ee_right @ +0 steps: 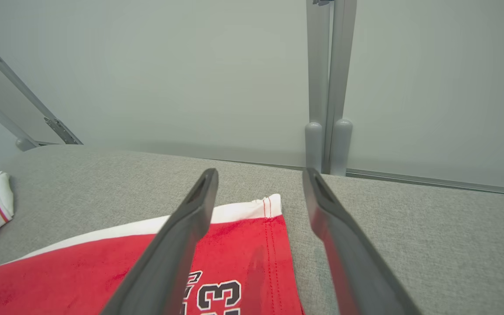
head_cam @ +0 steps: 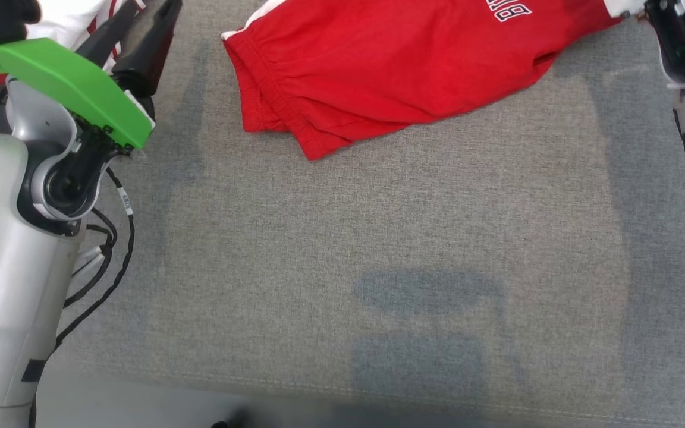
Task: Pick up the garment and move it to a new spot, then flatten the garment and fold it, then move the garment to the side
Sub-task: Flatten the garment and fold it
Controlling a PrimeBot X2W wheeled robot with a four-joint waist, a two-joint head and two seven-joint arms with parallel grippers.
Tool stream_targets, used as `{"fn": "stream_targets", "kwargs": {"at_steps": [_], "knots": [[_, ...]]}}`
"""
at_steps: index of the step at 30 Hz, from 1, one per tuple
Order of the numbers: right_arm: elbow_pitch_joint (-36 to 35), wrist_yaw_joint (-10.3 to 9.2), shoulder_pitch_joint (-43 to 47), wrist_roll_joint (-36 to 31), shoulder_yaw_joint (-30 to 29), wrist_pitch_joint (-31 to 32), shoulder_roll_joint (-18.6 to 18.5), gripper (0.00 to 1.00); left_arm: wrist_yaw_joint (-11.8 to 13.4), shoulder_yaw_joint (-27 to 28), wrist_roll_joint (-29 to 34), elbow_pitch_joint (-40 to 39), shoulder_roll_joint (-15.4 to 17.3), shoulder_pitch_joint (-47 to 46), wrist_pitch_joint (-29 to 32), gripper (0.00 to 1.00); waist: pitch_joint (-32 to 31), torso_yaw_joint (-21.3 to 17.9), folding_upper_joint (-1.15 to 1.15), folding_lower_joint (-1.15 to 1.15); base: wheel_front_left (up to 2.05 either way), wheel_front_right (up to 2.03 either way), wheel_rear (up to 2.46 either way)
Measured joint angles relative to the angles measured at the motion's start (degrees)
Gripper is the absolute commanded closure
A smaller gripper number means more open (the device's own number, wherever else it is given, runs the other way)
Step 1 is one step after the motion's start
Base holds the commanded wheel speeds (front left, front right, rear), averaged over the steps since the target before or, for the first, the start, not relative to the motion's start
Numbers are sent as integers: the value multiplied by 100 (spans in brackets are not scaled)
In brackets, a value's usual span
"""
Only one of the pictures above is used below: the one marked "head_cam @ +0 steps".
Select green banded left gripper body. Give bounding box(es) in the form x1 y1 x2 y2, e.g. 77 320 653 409
0 38 156 150

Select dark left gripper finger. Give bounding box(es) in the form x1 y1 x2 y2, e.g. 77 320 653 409
75 0 147 70
111 0 183 99

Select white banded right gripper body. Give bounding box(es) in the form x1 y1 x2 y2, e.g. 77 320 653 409
604 0 648 20

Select red white basketball jersey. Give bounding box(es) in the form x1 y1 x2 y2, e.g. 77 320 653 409
0 0 148 150

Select red shorts with white trim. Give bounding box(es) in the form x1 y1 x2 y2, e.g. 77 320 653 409
221 0 624 161

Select grey fabric sofa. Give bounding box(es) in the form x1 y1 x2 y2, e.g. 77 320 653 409
39 0 685 428

